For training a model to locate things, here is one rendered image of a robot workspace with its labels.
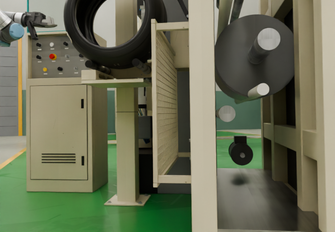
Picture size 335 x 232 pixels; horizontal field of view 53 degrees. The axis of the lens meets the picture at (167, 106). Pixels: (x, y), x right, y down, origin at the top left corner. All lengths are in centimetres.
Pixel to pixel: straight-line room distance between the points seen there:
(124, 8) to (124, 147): 96
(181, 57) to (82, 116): 96
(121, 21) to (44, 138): 112
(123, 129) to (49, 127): 72
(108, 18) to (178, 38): 939
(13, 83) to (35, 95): 834
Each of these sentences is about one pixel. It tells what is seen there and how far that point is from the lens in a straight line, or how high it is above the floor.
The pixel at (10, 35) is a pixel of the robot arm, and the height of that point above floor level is 107.
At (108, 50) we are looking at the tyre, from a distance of 195.
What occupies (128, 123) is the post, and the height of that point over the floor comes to 54.
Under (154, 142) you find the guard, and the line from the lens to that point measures 139.
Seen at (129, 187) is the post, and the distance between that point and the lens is 236.
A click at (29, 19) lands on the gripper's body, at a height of 120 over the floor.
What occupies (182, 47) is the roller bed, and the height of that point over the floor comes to 103.
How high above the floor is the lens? 60
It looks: 1 degrees up
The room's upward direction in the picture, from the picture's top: 1 degrees counter-clockwise
